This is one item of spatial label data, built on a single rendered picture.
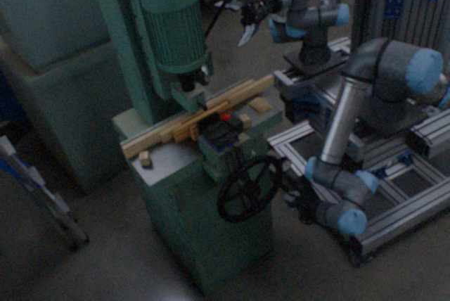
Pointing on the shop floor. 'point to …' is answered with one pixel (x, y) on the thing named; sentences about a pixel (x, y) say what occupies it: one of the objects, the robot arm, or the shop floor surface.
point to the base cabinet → (211, 232)
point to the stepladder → (16, 175)
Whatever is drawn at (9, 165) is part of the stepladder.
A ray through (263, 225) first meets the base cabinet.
